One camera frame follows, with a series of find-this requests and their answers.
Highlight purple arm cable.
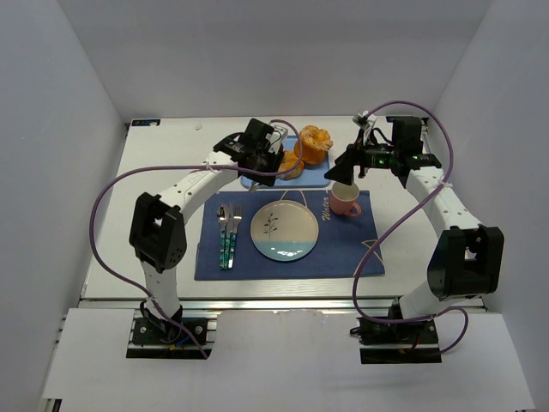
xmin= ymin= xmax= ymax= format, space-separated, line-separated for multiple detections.
xmin=88 ymin=118 xmax=305 ymax=360
xmin=351 ymin=100 xmax=468 ymax=354

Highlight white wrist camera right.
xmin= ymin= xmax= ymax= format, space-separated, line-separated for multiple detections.
xmin=353 ymin=111 xmax=377 ymax=134

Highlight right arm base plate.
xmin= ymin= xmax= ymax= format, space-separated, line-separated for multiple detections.
xmin=349 ymin=318 xmax=442 ymax=365

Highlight round orange white bun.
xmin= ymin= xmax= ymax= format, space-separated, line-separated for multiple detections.
xmin=279 ymin=150 xmax=305 ymax=180

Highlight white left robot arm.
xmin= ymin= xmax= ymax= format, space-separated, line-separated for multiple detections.
xmin=130 ymin=118 xmax=288 ymax=322

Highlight silver spoon teal handle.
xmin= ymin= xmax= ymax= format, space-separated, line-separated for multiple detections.
xmin=217 ymin=203 xmax=229 ymax=270

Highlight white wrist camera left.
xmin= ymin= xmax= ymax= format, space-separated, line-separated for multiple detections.
xmin=268 ymin=125 xmax=288 ymax=153

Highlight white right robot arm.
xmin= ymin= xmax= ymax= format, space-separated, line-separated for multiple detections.
xmin=325 ymin=113 xmax=504 ymax=324

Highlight silver knife teal handle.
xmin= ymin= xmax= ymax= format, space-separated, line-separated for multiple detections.
xmin=224 ymin=203 xmax=234 ymax=270

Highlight cream and blue plate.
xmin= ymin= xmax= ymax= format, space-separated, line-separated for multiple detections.
xmin=250 ymin=200 xmax=319 ymax=262

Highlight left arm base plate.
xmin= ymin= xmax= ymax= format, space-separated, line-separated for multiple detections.
xmin=125 ymin=311 xmax=220 ymax=360

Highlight light blue plastic tray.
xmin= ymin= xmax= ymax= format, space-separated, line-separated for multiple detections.
xmin=240 ymin=135 xmax=329 ymax=189

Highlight blue label sticker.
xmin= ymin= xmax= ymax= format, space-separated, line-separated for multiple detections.
xmin=130 ymin=119 xmax=160 ymax=127

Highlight silver fork teal handle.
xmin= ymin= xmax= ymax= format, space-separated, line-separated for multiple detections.
xmin=228 ymin=203 xmax=243 ymax=270

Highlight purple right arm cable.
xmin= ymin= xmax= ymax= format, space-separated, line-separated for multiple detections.
xmin=351 ymin=100 xmax=468 ymax=354

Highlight aluminium frame rail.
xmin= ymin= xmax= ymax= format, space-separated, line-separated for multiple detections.
xmin=79 ymin=295 xmax=488 ymax=312

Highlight large orange muffin bread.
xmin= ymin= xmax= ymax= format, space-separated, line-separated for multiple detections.
xmin=294 ymin=125 xmax=334 ymax=165

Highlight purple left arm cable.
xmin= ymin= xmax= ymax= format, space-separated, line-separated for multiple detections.
xmin=88 ymin=118 xmax=305 ymax=360

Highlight dark blue placemat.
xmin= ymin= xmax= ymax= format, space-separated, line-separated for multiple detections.
xmin=195 ymin=191 xmax=377 ymax=281

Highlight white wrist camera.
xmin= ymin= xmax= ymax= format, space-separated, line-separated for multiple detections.
xmin=353 ymin=111 xmax=377 ymax=134
xmin=268 ymin=125 xmax=288 ymax=153

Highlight pink mug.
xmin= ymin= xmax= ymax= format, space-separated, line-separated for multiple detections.
xmin=329 ymin=182 xmax=362 ymax=217

